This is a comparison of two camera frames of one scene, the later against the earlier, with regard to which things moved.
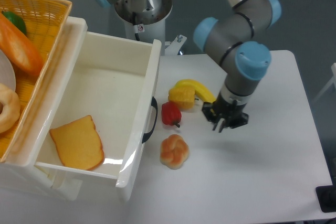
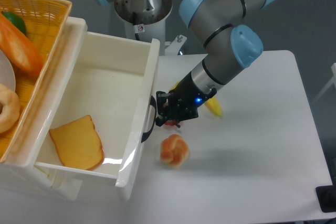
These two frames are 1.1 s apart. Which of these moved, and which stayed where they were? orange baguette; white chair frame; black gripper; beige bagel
Moved: black gripper
Stayed: orange baguette; white chair frame; beige bagel
